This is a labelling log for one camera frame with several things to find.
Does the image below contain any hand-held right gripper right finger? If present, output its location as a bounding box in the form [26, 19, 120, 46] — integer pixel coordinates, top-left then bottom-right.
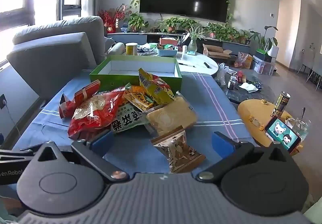
[196, 131, 295, 180]

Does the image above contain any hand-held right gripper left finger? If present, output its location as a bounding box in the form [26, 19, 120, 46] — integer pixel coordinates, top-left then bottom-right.
[30, 130, 130, 181]

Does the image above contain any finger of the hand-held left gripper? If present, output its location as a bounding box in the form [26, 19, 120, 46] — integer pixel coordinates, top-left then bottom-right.
[0, 149, 35, 157]

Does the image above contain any large red snack bag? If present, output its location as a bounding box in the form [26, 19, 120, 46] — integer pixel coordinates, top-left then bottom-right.
[68, 87, 126, 141]

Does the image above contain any red lion snack packet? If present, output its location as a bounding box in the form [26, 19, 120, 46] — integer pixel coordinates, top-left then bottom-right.
[74, 80, 100, 104]

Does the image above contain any orange snack packet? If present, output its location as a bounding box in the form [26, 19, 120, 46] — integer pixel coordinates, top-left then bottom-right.
[122, 83, 154, 112]

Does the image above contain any clear bread packet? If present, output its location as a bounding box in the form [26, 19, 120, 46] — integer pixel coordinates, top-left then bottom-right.
[143, 92, 198, 136]

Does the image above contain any yellow snack bag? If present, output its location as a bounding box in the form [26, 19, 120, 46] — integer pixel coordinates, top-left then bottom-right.
[138, 68, 176, 106]

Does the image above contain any green cardboard box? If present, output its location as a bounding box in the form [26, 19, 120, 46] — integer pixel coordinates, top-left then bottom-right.
[90, 55, 183, 92]

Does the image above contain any green white snack packet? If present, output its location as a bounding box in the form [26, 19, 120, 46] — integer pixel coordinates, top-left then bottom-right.
[111, 103, 149, 135]

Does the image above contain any blue striped tablecloth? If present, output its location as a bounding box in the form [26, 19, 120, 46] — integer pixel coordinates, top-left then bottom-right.
[12, 70, 257, 174]

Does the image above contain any yellow round stool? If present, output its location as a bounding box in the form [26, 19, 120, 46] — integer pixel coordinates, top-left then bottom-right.
[237, 99, 304, 156]

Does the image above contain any brown pastry packet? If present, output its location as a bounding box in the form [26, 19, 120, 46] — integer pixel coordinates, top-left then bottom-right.
[150, 125, 206, 173]

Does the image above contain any red white snack packet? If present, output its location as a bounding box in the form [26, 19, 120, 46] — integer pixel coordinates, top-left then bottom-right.
[58, 92, 76, 119]

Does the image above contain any dark glass coffee table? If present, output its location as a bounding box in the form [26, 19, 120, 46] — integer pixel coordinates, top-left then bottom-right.
[221, 70, 276, 104]

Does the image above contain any phone in red case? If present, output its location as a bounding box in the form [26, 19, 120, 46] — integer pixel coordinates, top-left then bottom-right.
[264, 116, 302, 155]

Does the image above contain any white crumpled tissue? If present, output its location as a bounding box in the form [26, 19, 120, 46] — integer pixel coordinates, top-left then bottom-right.
[238, 82, 259, 93]

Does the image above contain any white plastic bag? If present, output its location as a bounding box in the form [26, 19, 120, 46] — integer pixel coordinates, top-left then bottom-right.
[215, 62, 237, 87]

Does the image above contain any black yellow drink can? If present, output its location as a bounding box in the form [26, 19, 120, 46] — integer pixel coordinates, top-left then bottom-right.
[271, 92, 291, 118]

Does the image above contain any glass cup with spoon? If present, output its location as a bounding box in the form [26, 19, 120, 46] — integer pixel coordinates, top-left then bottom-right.
[285, 107, 309, 142]

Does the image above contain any orange plastic bag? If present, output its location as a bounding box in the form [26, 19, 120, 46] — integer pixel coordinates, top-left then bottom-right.
[234, 52, 253, 70]

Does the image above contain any white round table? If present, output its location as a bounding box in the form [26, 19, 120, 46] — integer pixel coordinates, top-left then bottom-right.
[137, 50, 219, 76]

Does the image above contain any clear storage box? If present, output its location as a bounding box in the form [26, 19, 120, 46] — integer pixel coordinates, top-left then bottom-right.
[253, 55, 276, 75]

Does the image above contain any open brown cardboard box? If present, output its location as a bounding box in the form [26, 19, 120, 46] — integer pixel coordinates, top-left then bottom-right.
[202, 43, 232, 60]

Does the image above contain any grey white cushion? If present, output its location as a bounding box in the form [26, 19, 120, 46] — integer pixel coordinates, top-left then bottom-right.
[107, 38, 126, 58]

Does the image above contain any green black box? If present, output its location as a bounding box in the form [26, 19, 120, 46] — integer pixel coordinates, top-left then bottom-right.
[256, 49, 272, 62]

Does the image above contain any grey sofa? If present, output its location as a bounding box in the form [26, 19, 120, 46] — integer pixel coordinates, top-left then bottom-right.
[6, 16, 119, 100]

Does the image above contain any yellow white cup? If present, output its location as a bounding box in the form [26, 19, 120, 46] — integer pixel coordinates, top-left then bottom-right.
[125, 42, 138, 57]

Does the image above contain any white cylindrical appliance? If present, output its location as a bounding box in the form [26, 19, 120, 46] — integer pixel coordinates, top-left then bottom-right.
[268, 45, 280, 59]

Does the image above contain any teal plastic basket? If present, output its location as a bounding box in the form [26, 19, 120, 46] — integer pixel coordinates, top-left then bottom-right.
[156, 45, 178, 58]

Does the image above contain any spider plant in glass vase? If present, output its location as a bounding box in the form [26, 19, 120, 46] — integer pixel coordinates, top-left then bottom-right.
[187, 25, 206, 53]

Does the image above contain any row of potted plants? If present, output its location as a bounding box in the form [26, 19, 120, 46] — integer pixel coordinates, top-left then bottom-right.
[203, 22, 250, 44]

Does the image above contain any tall broad leaf plant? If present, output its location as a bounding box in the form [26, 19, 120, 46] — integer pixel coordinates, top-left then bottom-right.
[249, 25, 279, 51]

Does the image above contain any pink box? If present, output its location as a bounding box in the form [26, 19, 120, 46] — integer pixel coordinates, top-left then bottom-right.
[159, 37, 181, 47]

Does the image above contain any grey dining chair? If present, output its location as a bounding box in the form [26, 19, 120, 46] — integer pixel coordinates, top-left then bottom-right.
[296, 46, 322, 90]

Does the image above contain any potted green plant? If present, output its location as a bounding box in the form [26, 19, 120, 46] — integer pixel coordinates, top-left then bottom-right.
[181, 19, 200, 33]
[162, 17, 182, 34]
[128, 12, 149, 33]

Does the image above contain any red berry flower arrangement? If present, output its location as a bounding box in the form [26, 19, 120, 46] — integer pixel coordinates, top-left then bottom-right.
[98, 5, 129, 34]

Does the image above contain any white charger cable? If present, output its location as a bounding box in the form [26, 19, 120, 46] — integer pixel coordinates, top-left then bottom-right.
[5, 105, 24, 137]

